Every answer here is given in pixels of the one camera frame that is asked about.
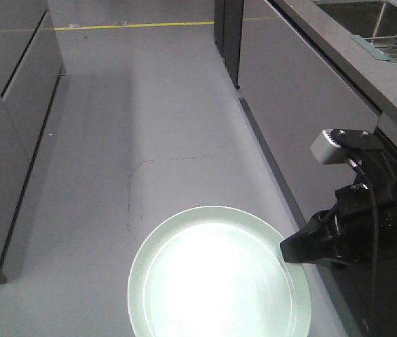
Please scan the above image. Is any black camera cable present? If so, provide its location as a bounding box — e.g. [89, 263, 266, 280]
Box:
[345, 157, 382, 337]

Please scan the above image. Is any stainless steel sink basin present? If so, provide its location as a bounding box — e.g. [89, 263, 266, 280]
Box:
[315, 1, 397, 38]

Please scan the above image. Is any dark counter with cabinet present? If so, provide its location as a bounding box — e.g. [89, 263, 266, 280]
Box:
[214, 1, 397, 336]

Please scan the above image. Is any grey-blue wire dish rack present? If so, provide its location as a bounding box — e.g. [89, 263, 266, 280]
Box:
[351, 34, 397, 62]

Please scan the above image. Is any light green round plate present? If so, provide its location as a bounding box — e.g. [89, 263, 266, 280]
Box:
[127, 206, 311, 336]

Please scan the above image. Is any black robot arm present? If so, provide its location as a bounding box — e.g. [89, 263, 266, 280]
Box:
[280, 158, 397, 265]

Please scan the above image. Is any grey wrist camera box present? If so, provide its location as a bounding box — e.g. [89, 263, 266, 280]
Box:
[310, 128, 383, 165]

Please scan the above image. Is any grey cabinet with drawers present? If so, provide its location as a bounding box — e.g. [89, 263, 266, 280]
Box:
[0, 1, 65, 284]

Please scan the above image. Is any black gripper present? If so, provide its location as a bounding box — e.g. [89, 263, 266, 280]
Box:
[280, 154, 397, 265]

